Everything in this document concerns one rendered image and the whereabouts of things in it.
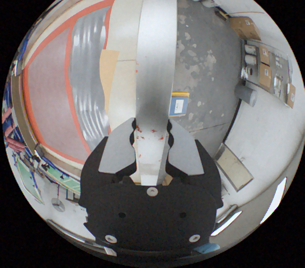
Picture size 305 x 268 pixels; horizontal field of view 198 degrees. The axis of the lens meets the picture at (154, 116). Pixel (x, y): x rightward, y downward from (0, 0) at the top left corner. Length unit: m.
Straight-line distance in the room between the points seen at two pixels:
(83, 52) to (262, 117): 3.27
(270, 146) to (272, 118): 0.76
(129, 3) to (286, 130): 3.30
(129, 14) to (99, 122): 0.18
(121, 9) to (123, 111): 0.17
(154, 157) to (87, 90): 0.15
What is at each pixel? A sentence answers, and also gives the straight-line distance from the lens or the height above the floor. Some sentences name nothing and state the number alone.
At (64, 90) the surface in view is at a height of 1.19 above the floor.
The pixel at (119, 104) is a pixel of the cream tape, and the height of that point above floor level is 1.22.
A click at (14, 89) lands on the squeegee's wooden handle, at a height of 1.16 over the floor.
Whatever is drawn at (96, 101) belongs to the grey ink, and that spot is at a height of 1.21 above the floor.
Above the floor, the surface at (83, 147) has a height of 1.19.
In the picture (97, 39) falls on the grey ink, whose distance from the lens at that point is 0.16.
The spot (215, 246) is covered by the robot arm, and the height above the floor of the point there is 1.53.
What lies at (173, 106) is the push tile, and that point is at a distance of 0.49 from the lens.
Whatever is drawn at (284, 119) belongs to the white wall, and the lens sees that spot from 3.19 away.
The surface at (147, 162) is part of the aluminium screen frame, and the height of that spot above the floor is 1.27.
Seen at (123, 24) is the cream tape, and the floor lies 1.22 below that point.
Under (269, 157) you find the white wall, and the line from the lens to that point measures 3.46.
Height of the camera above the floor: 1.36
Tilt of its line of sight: 56 degrees down
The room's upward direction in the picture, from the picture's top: 149 degrees clockwise
